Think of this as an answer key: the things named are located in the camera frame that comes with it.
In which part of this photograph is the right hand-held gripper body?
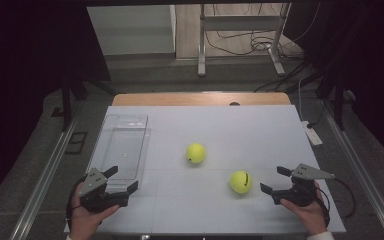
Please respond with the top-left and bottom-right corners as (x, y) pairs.
(271, 163), (336, 208)

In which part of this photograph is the yellow tennis ball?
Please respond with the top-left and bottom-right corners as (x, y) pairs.
(229, 170), (253, 195)
(185, 142), (208, 165)

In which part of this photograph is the black rectangular floor frame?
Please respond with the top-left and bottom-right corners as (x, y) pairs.
(64, 131), (88, 155)

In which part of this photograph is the white cable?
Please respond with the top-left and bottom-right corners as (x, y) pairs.
(297, 76), (306, 123)

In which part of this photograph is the wooden table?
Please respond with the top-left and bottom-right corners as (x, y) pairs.
(112, 92), (292, 107)

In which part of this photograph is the white power strip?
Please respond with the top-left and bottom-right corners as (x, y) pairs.
(300, 120), (324, 147)

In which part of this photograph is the person's left hand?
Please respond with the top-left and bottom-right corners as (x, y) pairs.
(69, 181), (121, 240)

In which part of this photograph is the black stand leg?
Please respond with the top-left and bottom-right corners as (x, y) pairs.
(316, 76), (355, 131)
(51, 76), (115, 133)

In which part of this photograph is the dark curtain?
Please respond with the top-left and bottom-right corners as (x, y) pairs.
(0, 0), (112, 214)
(283, 0), (384, 174)

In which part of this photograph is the person's right hand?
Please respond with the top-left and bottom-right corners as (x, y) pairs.
(279, 181), (329, 237)

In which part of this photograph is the white cabinet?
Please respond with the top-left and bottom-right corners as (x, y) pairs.
(87, 4), (177, 56)

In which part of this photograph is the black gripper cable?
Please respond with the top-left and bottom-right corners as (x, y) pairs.
(65, 175), (88, 232)
(333, 178), (357, 220)

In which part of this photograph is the grey metal stand frame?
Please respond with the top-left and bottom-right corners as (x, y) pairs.
(197, 3), (292, 78)

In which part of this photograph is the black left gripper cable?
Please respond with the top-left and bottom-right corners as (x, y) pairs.
(65, 175), (88, 232)

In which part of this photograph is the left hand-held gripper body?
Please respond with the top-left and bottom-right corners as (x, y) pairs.
(78, 167), (130, 214)

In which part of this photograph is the aluminium floor rail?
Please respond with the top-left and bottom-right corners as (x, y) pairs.
(9, 116), (81, 240)
(319, 99), (384, 240)

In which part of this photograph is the clear plastic container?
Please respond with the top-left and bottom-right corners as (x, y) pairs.
(94, 113), (152, 194)

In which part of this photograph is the black plugged power cable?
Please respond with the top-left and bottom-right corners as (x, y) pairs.
(306, 105), (325, 130)

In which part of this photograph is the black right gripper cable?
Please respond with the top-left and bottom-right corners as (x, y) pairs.
(333, 178), (357, 220)

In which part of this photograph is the tangle of black cables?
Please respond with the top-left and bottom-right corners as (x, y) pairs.
(204, 3), (321, 58)

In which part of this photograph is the black floor cable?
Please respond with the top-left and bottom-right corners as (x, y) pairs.
(253, 59), (318, 94)

